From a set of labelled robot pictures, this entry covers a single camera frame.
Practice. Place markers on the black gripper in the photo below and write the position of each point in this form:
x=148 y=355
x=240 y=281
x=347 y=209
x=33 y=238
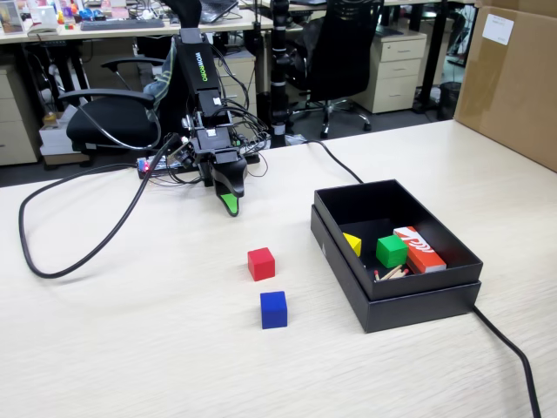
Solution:
x=226 y=154

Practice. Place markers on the red cube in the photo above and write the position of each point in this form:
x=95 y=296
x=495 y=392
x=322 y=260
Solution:
x=261 y=265

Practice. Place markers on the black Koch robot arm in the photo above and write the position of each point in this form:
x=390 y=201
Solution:
x=198 y=61

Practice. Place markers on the blue cube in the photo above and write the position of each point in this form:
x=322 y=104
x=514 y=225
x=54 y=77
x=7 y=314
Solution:
x=274 y=311

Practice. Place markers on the green cube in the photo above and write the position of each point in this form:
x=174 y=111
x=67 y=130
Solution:
x=391 y=252

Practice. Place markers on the blue control board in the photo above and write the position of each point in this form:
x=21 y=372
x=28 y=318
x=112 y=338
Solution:
x=150 y=164

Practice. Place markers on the beige drawer cabinet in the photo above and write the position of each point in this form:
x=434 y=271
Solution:
x=241 y=69
x=396 y=69
x=15 y=130

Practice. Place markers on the green striped garment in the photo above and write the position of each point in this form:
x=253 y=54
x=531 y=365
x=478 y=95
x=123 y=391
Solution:
x=163 y=76

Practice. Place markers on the black pole with white bands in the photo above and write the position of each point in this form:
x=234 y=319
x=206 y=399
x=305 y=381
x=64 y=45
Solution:
x=278 y=65

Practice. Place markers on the yellow wedge block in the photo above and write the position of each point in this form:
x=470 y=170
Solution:
x=354 y=244

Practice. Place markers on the black office chair with armrests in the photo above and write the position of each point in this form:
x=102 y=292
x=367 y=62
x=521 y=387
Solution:
x=109 y=124

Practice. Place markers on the black cardboard box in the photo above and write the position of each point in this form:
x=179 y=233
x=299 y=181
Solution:
x=370 y=204

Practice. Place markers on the black laptop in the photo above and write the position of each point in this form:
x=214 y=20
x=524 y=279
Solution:
x=217 y=8

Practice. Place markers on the black mesh office chair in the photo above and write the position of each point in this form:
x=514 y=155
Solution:
x=339 y=43

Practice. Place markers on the white box stack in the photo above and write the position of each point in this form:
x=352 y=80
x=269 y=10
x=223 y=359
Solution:
x=54 y=139

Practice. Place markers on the beige office desk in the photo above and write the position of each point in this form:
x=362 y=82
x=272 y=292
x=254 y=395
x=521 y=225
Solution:
x=130 y=34
x=439 y=43

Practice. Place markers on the black keyboard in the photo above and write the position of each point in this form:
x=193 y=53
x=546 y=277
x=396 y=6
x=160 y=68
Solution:
x=122 y=24

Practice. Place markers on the orange white matchbox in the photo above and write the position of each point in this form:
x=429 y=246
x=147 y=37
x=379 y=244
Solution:
x=424 y=257

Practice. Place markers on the black open box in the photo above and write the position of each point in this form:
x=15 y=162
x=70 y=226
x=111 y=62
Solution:
x=413 y=311

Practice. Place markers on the black trash bin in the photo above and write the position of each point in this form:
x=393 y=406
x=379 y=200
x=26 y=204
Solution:
x=449 y=102

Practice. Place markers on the small yellow toy figure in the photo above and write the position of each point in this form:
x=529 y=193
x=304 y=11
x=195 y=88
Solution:
x=61 y=18

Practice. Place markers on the white desk phone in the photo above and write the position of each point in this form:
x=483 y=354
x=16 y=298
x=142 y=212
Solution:
x=43 y=29

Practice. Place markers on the small white box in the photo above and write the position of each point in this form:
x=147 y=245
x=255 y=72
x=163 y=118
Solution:
x=43 y=16

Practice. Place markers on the framed picture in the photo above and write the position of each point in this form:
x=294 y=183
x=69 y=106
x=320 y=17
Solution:
x=11 y=19

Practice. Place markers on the large brown cardboard box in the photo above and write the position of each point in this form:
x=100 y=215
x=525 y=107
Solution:
x=509 y=87

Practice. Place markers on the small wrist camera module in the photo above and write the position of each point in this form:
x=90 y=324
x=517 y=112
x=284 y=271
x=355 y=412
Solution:
x=186 y=153

